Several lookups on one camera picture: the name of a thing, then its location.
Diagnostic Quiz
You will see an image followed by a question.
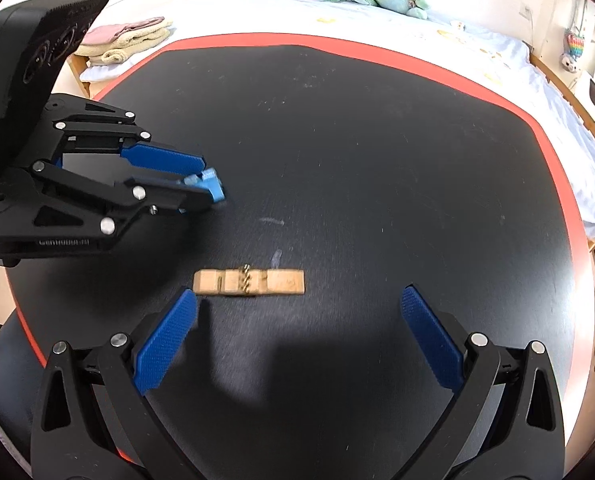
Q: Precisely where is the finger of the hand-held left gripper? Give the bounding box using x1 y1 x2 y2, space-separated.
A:
62 122 209 175
0 160 215 236

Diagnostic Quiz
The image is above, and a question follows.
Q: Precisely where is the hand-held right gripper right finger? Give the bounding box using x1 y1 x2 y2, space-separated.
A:
400 285 565 480

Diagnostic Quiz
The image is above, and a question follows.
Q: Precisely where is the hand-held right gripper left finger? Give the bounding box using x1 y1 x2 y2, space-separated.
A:
30 286 213 480

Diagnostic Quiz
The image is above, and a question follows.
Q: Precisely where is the wooden clothespin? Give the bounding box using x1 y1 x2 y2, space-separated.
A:
194 265 307 297

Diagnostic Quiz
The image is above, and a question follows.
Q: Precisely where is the folded towels pink beige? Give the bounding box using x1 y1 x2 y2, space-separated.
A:
74 20 174 67

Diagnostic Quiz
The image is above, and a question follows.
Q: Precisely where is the pink folded cloth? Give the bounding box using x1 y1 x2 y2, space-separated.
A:
80 16 165 46

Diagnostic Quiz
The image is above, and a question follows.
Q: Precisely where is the rainbow hanging bag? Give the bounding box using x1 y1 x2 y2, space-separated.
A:
563 0 585 56

